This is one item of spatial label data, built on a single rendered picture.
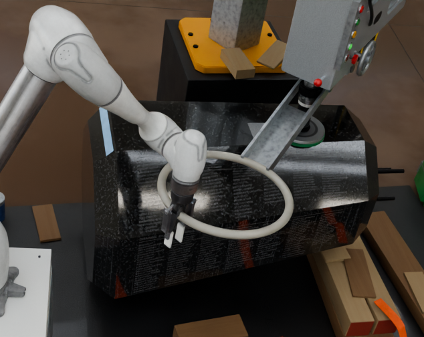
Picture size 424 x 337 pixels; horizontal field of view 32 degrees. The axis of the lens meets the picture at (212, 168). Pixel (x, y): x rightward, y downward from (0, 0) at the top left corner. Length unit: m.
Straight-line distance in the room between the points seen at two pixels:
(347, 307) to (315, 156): 0.72
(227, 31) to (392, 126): 1.64
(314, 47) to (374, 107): 2.29
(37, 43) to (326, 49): 1.22
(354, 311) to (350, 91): 2.18
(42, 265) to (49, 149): 1.95
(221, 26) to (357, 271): 1.37
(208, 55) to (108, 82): 1.82
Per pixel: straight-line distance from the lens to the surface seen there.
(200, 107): 3.18
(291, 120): 2.96
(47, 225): 3.74
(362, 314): 3.39
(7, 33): 5.31
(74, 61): 1.85
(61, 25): 1.97
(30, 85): 2.05
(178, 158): 2.29
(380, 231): 3.99
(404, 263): 3.87
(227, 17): 3.71
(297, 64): 2.90
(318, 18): 2.79
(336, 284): 3.47
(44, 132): 4.37
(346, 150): 3.18
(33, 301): 2.27
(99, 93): 1.91
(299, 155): 3.09
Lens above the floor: 2.64
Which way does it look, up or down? 39 degrees down
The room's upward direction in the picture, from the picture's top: 10 degrees clockwise
